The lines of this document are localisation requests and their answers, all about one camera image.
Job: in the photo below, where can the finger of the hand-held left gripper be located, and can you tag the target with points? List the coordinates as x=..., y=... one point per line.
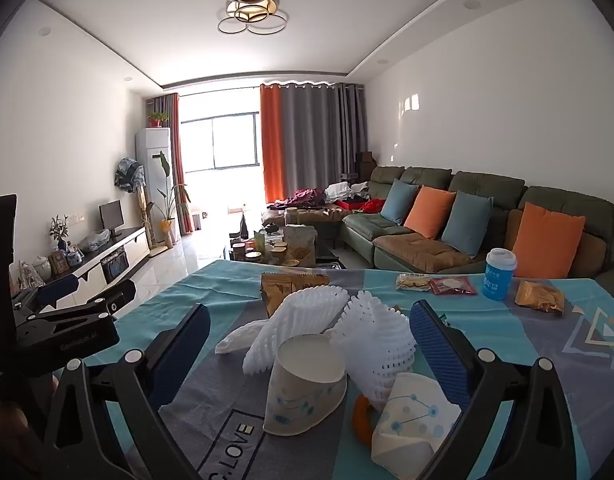
x=59, y=289
x=112, y=300

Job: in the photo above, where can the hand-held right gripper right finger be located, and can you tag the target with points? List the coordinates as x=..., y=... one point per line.
x=437, y=340

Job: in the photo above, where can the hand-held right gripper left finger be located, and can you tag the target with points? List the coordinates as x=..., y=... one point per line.
x=187, y=345

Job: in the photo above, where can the crushed paper cup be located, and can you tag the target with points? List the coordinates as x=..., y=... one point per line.
x=412, y=425

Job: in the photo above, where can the golden brown snack packet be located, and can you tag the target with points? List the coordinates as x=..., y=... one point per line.
x=279, y=292

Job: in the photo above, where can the person's left hand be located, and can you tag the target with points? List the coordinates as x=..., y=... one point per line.
x=9, y=427

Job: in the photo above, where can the white lidded jar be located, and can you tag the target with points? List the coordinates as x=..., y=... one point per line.
x=41, y=267

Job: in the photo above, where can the ship model in bag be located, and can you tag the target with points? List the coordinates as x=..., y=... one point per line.
x=29, y=276

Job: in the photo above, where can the teal printed tablecloth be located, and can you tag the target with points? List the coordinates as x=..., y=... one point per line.
x=487, y=340

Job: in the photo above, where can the white foam fruit net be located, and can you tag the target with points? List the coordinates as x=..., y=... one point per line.
x=382, y=345
x=297, y=325

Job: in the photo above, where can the red snack packet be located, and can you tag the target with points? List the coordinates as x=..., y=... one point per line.
x=452, y=286

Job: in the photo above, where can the white black tv cabinet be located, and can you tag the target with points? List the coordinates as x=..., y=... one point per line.
x=132, y=247

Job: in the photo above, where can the small plant blue vase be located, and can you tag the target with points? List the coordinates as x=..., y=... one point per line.
x=59, y=230

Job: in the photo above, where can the clear plastic bag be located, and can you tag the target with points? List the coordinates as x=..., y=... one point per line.
x=94, y=241

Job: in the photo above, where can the clear cracker packet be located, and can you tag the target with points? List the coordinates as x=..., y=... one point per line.
x=412, y=282

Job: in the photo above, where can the black monitor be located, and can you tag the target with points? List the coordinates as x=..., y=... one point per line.
x=112, y=214

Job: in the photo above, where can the brown seat cushion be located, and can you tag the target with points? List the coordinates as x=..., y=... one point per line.
x=427, y=252

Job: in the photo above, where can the blue cup white lid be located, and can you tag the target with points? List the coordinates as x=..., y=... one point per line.
x=499, y=277

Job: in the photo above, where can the gold floor vase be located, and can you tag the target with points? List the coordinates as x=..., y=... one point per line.
x=143, y=215

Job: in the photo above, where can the amber snack packet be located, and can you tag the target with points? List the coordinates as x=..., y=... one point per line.
x=539, y=297

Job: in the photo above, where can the orange peel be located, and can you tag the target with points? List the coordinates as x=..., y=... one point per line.
x=358, y=422

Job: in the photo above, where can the small grey waste bin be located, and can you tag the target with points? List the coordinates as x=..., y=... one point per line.
x=197, y=222

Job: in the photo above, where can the tall leafy potted plant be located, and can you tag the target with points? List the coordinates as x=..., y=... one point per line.
x=171, y=200

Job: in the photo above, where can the group of food jars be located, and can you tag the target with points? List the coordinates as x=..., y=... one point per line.
x=257, y=251

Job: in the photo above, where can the blue cushion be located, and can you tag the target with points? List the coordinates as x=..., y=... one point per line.
x=467, y=222
x=399, y=202

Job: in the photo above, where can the white paper cup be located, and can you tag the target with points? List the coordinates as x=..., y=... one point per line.
x=302, y=400

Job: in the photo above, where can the orange cushion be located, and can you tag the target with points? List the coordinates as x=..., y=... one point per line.
x=547, y=240
x=429, y=212

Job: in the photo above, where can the covered standing fan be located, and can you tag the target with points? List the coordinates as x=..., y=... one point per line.
x=129, y=172

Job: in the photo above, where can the dark bottle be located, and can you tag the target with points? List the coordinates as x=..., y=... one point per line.
x=244, y=226

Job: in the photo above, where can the glass coffee table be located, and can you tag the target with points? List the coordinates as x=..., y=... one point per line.
x=327, y=247

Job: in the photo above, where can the red cloth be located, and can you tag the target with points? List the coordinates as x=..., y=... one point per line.
x=372, y=206

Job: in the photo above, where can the white standing air conditioner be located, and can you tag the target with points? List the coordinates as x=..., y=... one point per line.
x=152, y=155

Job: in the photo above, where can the kraft paper bag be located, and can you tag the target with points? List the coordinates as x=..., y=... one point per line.
x=299, y=242

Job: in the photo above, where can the green sofa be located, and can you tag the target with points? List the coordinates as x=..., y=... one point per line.
x=502, y=195

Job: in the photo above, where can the white clothes pile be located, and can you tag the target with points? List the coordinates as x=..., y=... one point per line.
x=342, y=191

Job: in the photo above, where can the brown back cushion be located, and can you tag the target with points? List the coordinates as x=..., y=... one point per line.
x=597, y=255

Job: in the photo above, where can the small potted plant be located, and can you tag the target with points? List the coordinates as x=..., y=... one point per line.
x=157, y=119

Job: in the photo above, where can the maroon clothes pile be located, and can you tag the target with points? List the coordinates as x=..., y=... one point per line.
x=302, y=196

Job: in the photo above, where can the window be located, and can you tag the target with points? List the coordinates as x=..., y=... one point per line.
x=222, y=142

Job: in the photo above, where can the cardboard boxes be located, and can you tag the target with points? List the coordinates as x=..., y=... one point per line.
x=365, y=161

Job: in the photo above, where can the picture frame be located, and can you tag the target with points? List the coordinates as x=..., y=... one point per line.
x=59, y=262

